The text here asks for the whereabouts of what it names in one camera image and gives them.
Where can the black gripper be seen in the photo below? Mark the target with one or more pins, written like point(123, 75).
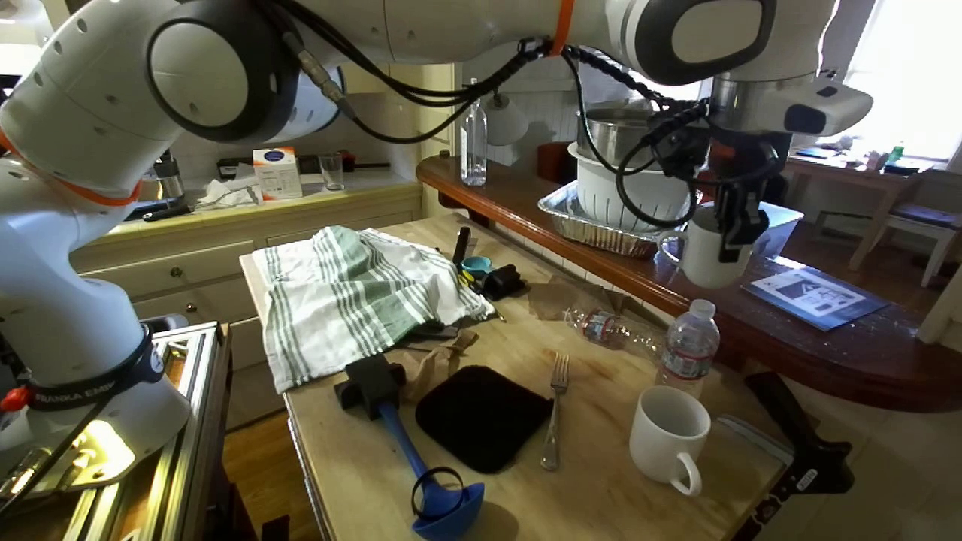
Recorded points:
point(748, 160)

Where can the white ceramic mug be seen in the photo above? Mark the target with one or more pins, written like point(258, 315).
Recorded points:
point(706, 257)
point(666, 436)

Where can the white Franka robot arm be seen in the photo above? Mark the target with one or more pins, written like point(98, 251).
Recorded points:
point(91, 198)

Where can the dark brown wooden counter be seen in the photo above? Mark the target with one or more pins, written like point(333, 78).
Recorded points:
point(851, 357)

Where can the printed paper sheet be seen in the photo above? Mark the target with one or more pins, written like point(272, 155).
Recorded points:
point(814, 294)

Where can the white plastic colander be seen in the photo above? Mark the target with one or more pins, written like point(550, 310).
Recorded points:
point(618, 196)

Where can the small clear water bottle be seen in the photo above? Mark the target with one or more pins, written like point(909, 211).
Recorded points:
point(692, 348)

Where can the aluminium foil tray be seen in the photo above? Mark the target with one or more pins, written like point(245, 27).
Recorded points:
point(604, 232)

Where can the wooden chair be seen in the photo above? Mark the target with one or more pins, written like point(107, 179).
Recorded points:
point(918, 219)

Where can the crushed clear plastic bottle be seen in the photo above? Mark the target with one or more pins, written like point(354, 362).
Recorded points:
point(613, 327)

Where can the small black cloth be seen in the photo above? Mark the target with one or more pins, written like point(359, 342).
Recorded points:
point(504, 281)

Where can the black knob object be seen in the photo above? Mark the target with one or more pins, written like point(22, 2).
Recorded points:
point(481, 415)

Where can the crumpled brown paper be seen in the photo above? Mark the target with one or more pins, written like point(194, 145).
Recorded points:
point(441, 362)

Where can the green striped white towel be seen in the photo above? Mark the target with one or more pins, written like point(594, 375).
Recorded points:
point(340, 302)

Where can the cream drawer cabinet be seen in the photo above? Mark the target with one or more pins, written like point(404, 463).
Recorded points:
point(200, 271)

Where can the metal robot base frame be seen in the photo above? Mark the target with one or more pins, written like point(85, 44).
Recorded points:
point(171, 440)

